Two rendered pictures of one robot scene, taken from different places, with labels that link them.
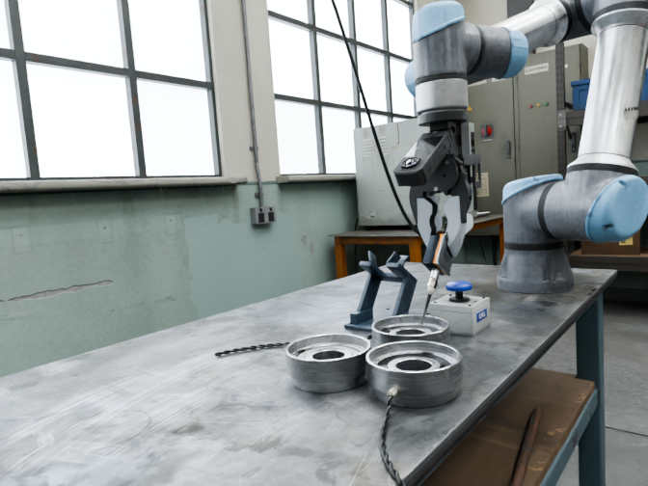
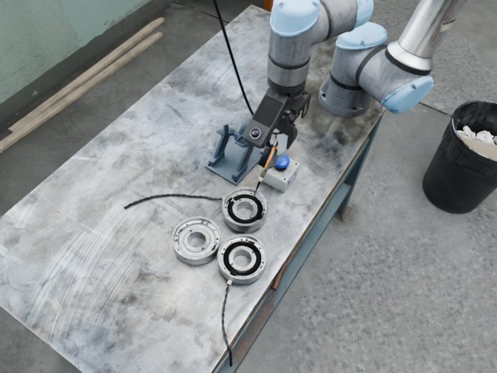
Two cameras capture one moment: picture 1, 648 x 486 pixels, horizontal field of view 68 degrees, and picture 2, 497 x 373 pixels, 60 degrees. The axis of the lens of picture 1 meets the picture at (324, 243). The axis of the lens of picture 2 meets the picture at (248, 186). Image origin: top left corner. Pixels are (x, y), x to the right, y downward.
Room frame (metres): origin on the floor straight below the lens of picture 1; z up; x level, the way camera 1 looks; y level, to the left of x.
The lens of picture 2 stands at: (0.13, -0.03, 1.66)
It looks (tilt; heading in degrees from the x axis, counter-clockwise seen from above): 54 degrees down; 351
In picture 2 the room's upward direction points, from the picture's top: 3 degrees clockwise
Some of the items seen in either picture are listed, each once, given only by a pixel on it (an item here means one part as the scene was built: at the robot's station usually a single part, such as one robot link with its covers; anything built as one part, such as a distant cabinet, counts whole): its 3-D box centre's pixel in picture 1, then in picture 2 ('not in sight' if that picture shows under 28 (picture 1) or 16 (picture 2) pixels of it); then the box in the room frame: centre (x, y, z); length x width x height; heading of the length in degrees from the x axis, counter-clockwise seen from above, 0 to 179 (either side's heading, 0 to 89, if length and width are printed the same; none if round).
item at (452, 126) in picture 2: not in sight; (470, 162); (1.18, -1.18, 0.21); 0.34 x 0.34 x 0.43
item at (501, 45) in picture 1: (481, 55); (332, 7); (0.80, -0.27, 1.23); 0.11 x 0.11 x 0.08; 26
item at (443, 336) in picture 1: (411, 338); (245, 210); (0.65, -0.11, 0.82); 0.10 x 0.10 x 0.04
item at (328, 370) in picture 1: (329, 362); (197, 241); (0.58, 0.00, 0.82); 0.10 x 0.10 x 0.04
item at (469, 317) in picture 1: (461, 311); (281, 169); (0.75, -0.21, 0.82); 0.08 x 0.07 x 0.05; 140
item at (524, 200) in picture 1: (535, 208); (359, 52); (1.01, -0.44, 0.97); 0.13 x 0.12 x 0.14; 26
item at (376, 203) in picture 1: (420, 175); not in sight; (3.17, -0.66, 1.10); 0.62 x 0.61 x 0.65; 140
